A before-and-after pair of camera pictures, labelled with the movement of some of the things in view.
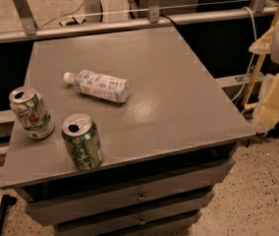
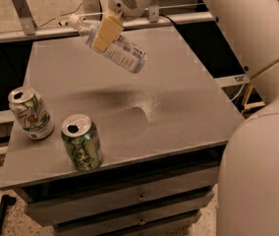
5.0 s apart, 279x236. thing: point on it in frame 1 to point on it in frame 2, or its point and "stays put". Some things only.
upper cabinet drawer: (187, 188) stays put
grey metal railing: (261, 4) stays put
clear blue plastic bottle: (101, 86) to (123, 52)
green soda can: (83, 141) stays put
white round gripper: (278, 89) to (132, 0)
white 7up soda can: (31, 112) stays put
